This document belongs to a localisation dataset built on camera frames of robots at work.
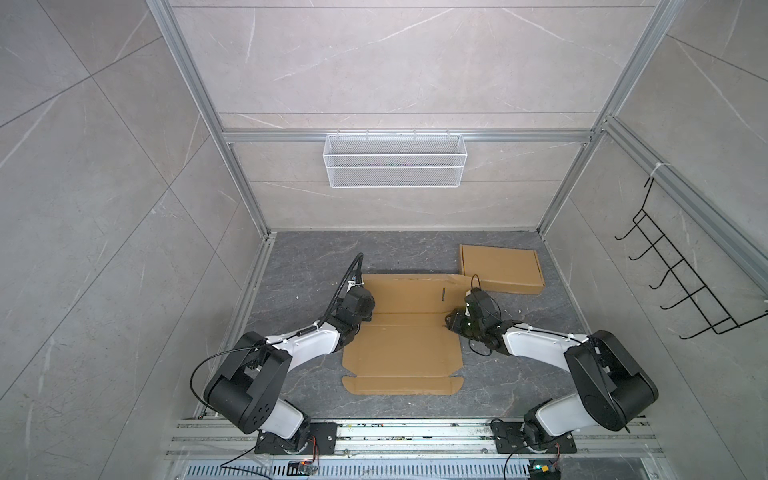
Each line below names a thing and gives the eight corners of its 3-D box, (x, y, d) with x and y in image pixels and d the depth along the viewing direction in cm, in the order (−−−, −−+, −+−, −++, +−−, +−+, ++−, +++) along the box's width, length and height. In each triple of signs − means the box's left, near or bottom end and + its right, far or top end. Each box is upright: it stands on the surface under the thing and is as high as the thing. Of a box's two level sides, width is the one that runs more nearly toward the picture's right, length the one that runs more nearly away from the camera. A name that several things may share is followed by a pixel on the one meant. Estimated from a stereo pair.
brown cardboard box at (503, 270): (461, 290, 105) (464, 281, 101) (458, 253, 116) (461, 244, 112) (540, 296, 104) (547, 287, 99) (529, 258, 114) (535, 249, 110)
